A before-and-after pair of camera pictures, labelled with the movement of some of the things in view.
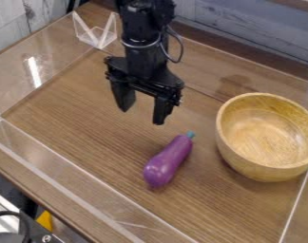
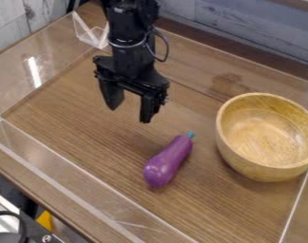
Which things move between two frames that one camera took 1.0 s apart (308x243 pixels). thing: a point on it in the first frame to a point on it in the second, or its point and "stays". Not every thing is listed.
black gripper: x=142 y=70 to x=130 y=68
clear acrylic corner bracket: x=96 y=36 stays
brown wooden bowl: x=266 y=136 stays
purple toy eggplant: x=160 y=169 stays
